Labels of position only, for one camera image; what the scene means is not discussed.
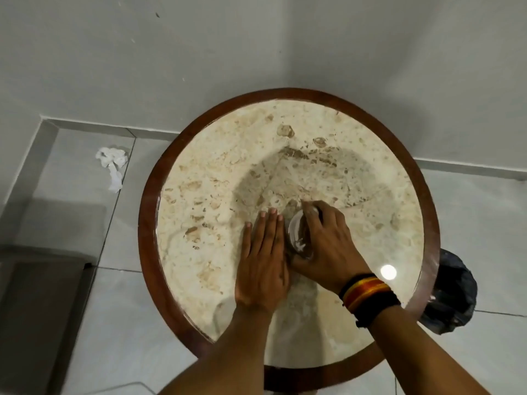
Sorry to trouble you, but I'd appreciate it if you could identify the person's right hand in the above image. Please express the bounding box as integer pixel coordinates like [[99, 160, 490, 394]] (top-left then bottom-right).
[[288, 200, 371, 294]]

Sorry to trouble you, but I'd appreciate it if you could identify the person's left hand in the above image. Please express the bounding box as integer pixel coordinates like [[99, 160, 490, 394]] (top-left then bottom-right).
[[235, 208, 291, 313]]

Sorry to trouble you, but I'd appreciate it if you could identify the clear drinking glass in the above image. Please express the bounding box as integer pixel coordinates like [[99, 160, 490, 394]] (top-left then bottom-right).
[[286, 205, 320, 259]]

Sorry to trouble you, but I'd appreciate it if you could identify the person's left forearm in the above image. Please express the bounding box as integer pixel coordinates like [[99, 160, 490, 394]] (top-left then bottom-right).
[[158, 304, 273, 395]]

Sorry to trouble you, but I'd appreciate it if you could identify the person's right forearm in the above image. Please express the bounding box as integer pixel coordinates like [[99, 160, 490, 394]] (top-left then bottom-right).
[[368, 305, 504, 395]]

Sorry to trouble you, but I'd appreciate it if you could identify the black yellow red striped wristband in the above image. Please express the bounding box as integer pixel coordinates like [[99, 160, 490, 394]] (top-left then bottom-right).
[[338, 273, 392, 312]]

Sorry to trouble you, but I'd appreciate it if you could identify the round marble table wooden rim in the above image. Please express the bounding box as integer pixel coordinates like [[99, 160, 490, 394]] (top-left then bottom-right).
[[138, 88, 441, 394]]

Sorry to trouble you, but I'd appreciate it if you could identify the black thread wristband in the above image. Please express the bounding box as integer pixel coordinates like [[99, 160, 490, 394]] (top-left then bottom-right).
[[353, 290, 402, 329]]

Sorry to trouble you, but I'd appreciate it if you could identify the black plastic bag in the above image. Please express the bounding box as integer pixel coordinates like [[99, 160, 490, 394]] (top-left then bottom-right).
[[419, 249, 478, 335]]

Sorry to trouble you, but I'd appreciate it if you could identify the crumpled white tissue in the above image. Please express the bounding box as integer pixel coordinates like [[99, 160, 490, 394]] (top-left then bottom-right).
[[95, 146, 128, 194]]

